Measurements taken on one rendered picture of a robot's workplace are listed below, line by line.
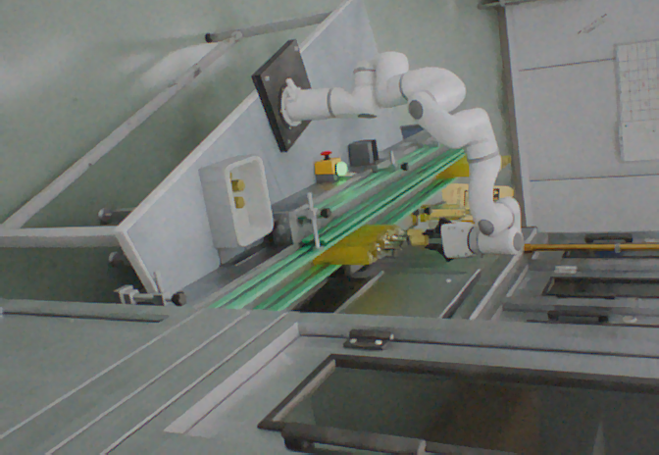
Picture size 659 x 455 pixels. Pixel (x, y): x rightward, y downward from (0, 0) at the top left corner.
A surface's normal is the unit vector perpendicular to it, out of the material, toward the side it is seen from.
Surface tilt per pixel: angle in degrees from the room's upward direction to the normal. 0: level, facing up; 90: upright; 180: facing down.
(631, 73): 90
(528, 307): 90
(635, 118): 90
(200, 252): 0
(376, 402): 90
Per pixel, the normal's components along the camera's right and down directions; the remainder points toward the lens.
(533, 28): -0.46, 0.26
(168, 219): 0.88, -0.04
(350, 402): -0.15, -0.96
